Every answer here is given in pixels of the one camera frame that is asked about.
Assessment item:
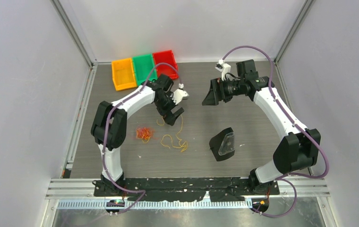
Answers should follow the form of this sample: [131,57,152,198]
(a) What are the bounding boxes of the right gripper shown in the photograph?
[202,77,244,106]

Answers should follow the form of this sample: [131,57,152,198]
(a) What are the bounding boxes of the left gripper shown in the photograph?
[154,91,183,126]

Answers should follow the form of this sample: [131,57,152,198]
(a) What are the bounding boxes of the yellow cable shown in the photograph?
[156,114,189,154]

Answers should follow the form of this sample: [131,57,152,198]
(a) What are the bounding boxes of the cable bundle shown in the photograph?
[135,126,156,144]

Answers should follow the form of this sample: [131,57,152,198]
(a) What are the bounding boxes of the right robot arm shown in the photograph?
[202,59,321,194]

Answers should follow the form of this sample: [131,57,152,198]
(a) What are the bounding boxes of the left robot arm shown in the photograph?
[91,75,189,196]

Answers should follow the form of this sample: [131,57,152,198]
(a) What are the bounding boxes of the red plastic bin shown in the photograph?
[152,50,179,81]

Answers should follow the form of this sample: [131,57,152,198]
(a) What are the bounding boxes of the green plastic bin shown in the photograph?
[132,53,154,86]

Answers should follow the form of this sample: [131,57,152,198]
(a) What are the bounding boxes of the yellow plastic bin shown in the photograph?
[111,58,137,91]

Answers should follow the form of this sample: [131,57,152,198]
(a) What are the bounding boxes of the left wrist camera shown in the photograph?
[172,88,189,105]

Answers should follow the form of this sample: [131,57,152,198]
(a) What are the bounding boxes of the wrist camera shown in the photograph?
[172,88,189,105]
[215,59,231,81]

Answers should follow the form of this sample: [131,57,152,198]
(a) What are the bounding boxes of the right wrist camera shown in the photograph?
[215,59,231,81]

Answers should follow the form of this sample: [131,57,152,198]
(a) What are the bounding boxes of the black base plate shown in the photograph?
[92,177,280,202]

